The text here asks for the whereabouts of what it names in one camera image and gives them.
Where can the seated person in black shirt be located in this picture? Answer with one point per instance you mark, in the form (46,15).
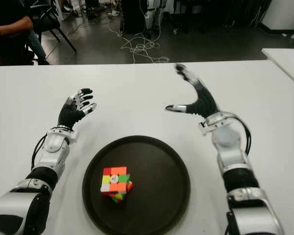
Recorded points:
(7,22)

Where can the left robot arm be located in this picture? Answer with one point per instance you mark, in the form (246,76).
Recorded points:
(22,203)

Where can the standing person in blue jeans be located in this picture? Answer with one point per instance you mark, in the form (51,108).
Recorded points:
(38,44)

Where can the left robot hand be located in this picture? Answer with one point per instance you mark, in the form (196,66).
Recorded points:
(68,115)

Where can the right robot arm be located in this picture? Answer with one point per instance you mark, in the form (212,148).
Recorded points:
(242,183)

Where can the white block with black base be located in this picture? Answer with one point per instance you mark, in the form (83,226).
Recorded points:
(281,12)

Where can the multicoloured Rubik's cube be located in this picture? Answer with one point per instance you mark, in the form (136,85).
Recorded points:
(114,181)

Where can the white humanoid robot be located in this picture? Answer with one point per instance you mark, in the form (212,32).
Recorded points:
(152,14)

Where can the white side table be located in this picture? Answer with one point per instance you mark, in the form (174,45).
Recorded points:
(286,63)

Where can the dark brown round plate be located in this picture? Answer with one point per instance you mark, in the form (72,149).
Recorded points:
(156,183)

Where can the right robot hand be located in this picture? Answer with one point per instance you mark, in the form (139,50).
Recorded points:
(205,102)

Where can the black folding chair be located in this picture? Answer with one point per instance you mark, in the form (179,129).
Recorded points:
(49,22)

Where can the black cabinet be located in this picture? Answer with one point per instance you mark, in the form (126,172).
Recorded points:
(133,14)

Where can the white display cabinet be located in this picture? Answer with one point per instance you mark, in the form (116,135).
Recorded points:
(63,9)

